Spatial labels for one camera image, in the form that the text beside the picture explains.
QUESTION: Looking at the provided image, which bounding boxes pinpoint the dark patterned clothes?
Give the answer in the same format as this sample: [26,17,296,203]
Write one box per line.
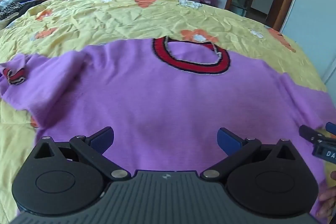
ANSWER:
[0,0,38,21]

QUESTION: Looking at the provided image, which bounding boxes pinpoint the person's right hand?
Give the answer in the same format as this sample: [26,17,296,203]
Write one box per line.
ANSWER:
[316,171,336,218]

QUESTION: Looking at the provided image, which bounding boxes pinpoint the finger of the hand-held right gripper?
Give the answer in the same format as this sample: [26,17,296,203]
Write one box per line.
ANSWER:
[299,124,327,141]
[325,122,336,139]

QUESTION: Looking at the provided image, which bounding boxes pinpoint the yellow carrot print bedsheet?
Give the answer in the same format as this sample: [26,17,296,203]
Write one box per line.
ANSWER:
[0,0,329,224]

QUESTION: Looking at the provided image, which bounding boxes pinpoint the purple sweater with red collar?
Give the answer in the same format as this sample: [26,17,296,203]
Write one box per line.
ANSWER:
[0,36,332,189]

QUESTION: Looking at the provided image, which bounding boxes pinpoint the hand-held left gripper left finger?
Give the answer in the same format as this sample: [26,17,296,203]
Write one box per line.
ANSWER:
[27,127,132,185]

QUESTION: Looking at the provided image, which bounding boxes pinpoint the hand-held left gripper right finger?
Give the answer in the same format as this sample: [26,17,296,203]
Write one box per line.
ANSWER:
[200,127,302,184]

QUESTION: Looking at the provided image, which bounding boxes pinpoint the white wardrobe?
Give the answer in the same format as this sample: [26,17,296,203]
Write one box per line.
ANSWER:
[280,0,336,86]

